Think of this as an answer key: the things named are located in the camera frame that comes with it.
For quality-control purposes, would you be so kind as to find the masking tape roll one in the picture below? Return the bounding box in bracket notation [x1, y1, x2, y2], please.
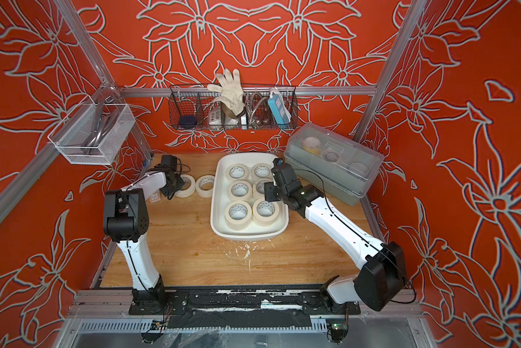
[195, 175, 216, 198]

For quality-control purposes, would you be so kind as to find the masking tape roll three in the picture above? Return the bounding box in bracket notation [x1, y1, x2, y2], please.
[227, 181, 253, 202]

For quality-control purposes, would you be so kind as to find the masking tape roll two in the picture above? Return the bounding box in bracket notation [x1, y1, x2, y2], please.
[226, 163, 250, 182]

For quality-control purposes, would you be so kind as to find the white plastic storage tray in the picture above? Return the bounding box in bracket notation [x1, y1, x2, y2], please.
[211, 152, 289, 242]

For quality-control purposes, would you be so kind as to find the masking tape roll four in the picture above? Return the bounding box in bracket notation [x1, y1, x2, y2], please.
[174, 174, 195, 198]

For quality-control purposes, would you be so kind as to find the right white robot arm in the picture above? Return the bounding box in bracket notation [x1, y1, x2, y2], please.
[264, 158, 408, 311]

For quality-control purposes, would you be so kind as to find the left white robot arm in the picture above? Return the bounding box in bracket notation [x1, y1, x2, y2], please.
[103, 155, 185, 316]

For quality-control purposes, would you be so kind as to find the masking tape roll eight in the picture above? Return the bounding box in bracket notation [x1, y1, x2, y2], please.
[253, 178, 273, 200]

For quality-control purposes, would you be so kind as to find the masking tape roll seven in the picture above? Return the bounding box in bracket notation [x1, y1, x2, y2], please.
[250, 163, 272, 181]

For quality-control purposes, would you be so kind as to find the masking tape roll six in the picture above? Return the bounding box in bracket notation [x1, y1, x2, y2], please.
[252, 198, 280, 227]

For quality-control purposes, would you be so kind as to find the small clear plastic box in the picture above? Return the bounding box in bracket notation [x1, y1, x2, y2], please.
[148, 191, 161, 203]

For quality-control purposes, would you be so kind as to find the masking tape roll five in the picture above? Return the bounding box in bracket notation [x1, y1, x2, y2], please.
[224, 200, 253, 231]

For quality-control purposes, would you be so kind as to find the grey lidded plastic box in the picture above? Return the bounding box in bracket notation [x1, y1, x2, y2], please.
[285, 123, 384, 206]

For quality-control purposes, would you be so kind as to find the dark blue round container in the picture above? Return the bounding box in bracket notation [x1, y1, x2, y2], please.
[178, 115, 198, 129]

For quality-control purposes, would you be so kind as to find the white power strip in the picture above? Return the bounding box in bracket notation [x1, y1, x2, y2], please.
[208, 107, 222, 130]

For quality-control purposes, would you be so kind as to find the blue white device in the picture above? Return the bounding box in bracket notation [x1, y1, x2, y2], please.
[268, 88, 292, 126]

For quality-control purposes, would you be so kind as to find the white work glove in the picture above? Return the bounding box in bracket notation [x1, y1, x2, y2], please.
[207, 69, 245, 116]

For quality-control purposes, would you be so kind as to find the black wire wall basket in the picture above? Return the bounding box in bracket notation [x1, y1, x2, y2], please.
[169, 84, 299, 131]

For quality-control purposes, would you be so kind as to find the white mesh wall basket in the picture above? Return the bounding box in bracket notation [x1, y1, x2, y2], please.
[48, 97, 135, 165]

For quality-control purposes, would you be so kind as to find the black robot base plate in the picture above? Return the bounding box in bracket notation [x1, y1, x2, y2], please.
[129, 284, 360, 329]

